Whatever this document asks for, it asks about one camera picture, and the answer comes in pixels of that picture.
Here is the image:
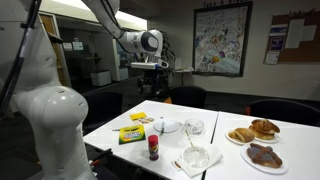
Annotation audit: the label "brown cork notice board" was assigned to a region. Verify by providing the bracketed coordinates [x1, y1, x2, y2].
[262, 10, 320, 66]

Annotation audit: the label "red spice shaker bottle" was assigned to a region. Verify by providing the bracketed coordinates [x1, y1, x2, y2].
[147, 134, 160, 162]

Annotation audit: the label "small white pinned paper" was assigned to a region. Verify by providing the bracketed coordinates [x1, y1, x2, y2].
[301, 24, 318, 42]

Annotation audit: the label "white storage cabinet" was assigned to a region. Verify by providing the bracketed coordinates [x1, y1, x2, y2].
[90, 69, 113, 88]

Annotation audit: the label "small side table with papers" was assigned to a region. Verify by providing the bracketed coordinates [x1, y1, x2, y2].
[172, 66, 195, 87]

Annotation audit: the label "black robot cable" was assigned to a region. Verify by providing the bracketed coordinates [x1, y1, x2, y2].
[0, 0, 43, 116]

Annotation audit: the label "white plate under chocolate bread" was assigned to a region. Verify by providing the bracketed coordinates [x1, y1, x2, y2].
[239, 143, 290, 175]

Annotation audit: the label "bright ceiling light strip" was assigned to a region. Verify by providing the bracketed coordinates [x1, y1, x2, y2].
[39, 0, 148, 32]

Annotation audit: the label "black clamp with orange tip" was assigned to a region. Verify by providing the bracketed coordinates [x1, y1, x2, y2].
[88, 147, 114, 168]

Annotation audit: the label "small white brown packet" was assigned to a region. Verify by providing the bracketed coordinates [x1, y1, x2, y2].
[171, 159, 183, 171]

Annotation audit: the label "green potted plant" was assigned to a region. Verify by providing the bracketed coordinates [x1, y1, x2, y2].
[159, 30, 177, 78]

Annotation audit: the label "small yellow box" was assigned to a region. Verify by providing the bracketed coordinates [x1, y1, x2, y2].
[129, 112, 148, 122]

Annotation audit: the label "white cloth napkin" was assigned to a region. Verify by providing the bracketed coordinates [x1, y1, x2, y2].
[177, 143, 224, 178]

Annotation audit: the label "wooden door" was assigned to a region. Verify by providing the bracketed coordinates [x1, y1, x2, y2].
[38, 12, 72, 88]

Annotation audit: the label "thin wooden stick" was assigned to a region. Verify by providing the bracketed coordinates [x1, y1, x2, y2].
[184, 130, 195, 148]

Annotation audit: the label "green yellow crayon box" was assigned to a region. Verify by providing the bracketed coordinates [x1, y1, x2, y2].
[118, 124, 147, 145]

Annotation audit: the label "dark blue pinned flyer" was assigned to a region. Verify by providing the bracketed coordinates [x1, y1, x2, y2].
[269, 36, 285, 52]

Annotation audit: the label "golden croissant rolls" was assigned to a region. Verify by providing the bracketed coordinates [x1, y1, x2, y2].
[228, 127, 256, 144]

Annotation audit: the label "large white pinned paper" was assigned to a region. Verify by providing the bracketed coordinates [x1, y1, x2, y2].
[284, 18, 306, 50]

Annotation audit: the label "dark chocolate cross bread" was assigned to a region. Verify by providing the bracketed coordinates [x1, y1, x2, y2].
[246, 142, 284, 169]

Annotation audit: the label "white paper sign on glass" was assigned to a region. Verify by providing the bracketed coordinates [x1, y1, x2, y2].
[72, 41, 85, 52]
[62, 41, 74, 52]

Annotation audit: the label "framed colouring poster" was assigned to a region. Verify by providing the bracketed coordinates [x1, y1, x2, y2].
[192, 1, 254, 78]

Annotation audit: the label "white flyer at board corner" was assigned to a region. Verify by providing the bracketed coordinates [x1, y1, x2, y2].
[264, 50, 280, 65]

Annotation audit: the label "small clear glass bowl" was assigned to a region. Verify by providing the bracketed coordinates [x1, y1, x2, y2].
[184, 118, 205, 136]

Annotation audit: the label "black office chair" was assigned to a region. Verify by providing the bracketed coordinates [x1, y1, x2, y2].
[81, 90, 124, 135]
[249, 98, 320, 128]
[169, 85, 208, 110]

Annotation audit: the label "white plate under bun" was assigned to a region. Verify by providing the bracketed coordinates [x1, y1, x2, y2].
[253, 131, 282, 145]

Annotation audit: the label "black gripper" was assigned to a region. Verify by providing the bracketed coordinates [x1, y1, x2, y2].
[138, 68, 164, 98]

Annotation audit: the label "empty white round plate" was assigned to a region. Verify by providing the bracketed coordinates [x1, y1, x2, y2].
[152, 118, 182, 134]

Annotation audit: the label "small printed snack packet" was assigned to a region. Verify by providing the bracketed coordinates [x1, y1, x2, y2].
[138, 116, 156, 125]

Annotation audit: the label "large clear glass bowl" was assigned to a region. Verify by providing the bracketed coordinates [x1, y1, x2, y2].
[182, 145, 211, 169]

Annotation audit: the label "light blue pinned flyer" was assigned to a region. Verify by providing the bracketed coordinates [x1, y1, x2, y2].
[268, 23, 289, 37]

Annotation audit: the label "white plate under croissants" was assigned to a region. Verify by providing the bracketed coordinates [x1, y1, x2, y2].
[225, 128, 256, 146]

